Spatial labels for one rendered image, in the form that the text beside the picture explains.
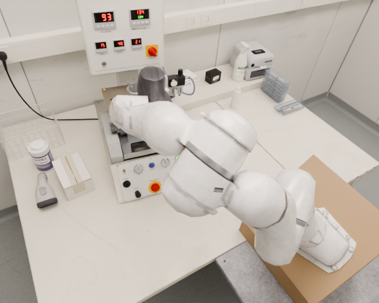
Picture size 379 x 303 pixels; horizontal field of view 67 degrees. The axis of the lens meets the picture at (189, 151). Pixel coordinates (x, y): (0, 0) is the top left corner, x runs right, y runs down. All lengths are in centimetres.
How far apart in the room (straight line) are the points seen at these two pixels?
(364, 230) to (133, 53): 110
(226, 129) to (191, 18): 139
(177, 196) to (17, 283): 172
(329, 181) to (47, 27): 141
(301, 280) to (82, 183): 93
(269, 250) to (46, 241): 88
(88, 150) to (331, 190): 113
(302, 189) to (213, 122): 34
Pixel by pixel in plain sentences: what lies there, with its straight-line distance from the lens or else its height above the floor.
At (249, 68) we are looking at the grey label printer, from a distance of 200.
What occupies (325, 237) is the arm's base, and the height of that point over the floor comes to 104.
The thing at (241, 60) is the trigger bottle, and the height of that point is 95.
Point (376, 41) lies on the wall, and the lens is 329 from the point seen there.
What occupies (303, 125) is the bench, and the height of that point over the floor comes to 75.
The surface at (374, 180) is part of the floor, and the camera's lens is 294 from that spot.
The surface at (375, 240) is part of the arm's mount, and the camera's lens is 112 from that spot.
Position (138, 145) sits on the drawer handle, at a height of 101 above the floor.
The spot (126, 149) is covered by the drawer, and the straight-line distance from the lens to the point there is 123.
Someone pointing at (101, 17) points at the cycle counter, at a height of 139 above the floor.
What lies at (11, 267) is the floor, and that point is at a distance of 221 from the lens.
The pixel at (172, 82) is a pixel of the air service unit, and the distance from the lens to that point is 142.
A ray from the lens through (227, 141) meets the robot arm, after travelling 50.
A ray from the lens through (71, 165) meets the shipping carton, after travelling 140.
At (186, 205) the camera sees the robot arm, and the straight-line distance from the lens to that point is 52.
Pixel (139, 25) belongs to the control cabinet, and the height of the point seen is 135.
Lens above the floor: 184
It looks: 46 degrees down
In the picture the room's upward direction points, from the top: 5 degrees clockwise
